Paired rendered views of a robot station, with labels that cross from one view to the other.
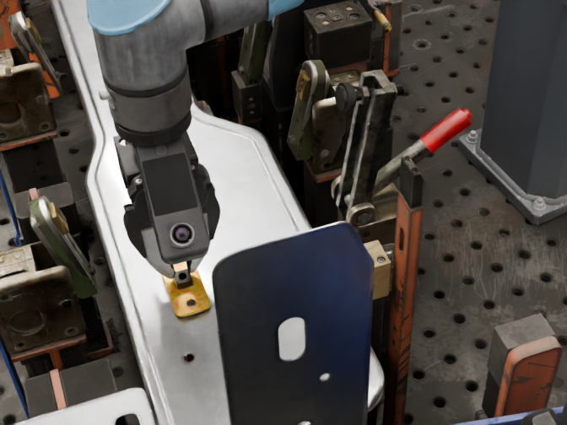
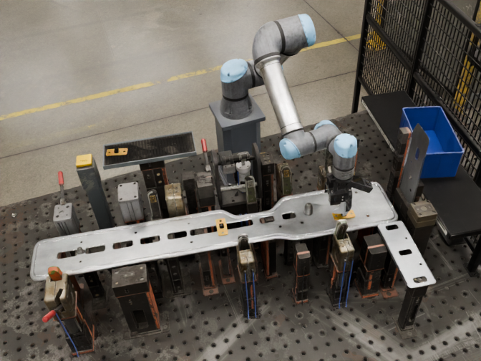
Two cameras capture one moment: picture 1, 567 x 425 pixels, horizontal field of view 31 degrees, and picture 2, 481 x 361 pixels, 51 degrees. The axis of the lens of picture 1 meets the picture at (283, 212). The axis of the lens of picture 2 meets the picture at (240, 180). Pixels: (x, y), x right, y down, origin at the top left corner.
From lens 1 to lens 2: 1.80 m
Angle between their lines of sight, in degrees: 55
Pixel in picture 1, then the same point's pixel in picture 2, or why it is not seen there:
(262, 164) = (296, 198)
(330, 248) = (418, 130)
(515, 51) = (242, 147)
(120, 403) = (382, 229)
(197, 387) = (377, 214)
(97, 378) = (370, 238)
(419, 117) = not seen: hidden behind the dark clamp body
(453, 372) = not seen: hidden behind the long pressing
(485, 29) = (170, 175)
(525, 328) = (403, 130)
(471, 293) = not seen: hidden behind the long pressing
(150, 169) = (355, 181)
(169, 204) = (361, 182)
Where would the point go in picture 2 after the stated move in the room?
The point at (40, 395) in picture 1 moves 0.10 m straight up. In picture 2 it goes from (376, 250) to (380, 232)
